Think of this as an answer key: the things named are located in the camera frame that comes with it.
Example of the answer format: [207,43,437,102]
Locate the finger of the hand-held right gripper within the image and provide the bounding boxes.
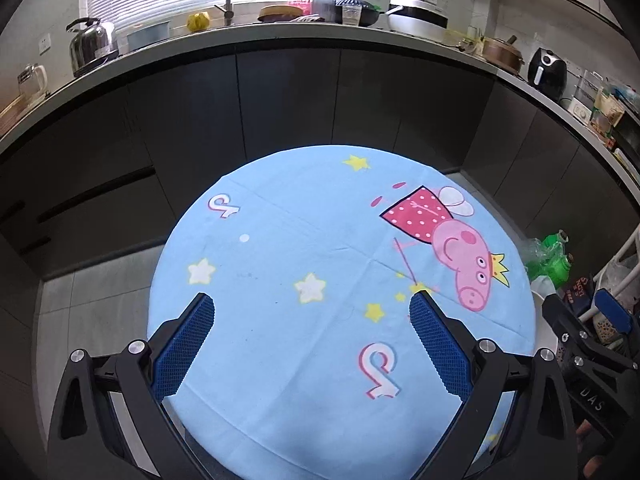
[543,292,592,357]
[594,288,640,357]

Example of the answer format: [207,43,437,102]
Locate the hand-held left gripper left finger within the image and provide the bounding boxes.
[47,292,216,480]

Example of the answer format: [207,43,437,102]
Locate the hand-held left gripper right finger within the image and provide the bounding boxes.
[409,291,581,480]

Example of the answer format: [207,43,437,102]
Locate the white plastic bin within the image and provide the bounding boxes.
[531,290,561,357]

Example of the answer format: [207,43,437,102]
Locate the person's right hand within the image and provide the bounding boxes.
[574,422,608,480]

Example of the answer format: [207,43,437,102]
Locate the dark blue shopping bag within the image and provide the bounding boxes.
[564,275,599,319]

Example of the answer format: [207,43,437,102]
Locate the translucent plastic bag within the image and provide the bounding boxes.
[605,255,640,292]

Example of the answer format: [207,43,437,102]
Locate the clear plastic bag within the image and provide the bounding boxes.
[522,237,551,281]

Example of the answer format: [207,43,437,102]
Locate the cream plastic basket rack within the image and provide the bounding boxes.
[592,225,640,346]

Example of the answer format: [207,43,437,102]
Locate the black microwave oven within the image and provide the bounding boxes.
[612,115,640,167]

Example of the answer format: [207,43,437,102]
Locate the blue cartoon printed tablecloth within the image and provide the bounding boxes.
[146,145,538,480]

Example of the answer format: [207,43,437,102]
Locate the green and beige snack packets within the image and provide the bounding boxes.
[590,85,626,141]

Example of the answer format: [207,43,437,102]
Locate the white food steamer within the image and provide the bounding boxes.
[567,70,603,126]

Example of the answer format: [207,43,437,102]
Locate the black air fryer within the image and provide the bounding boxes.
[527,47,568,101]

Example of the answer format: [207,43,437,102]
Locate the copper lidded pan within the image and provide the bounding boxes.
[481,35,526,72]

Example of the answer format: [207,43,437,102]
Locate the dark kitchen cabinets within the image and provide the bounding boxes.
[0,37,640,281]

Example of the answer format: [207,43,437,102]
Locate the wooden cutting board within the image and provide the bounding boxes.
[0,95,51,136]

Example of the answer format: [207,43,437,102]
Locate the glass container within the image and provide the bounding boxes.
[445,27,483,54]

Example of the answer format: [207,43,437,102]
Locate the glass pitcher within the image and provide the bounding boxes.
[17,62,49,103]

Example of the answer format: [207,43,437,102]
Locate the grey bowl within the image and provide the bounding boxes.
[125,20,172,52]

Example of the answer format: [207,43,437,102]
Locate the steel kettle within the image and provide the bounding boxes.
[66,16,119,76]

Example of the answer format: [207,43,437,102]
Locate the white rice cooker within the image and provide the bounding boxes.
[387,0,449,44]

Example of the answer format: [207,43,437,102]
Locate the dark blue pot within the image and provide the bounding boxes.
[335,0,386,29]

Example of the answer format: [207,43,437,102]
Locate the round wooden board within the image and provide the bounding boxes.
[258,4,305,24]

